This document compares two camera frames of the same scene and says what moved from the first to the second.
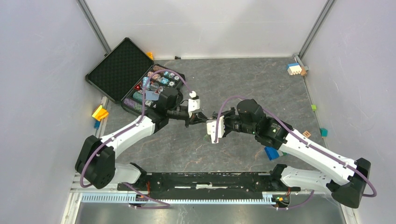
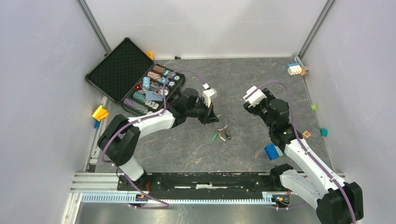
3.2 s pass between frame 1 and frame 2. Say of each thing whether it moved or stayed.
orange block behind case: stayed
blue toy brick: stayed
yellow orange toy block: stayed
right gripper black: moved
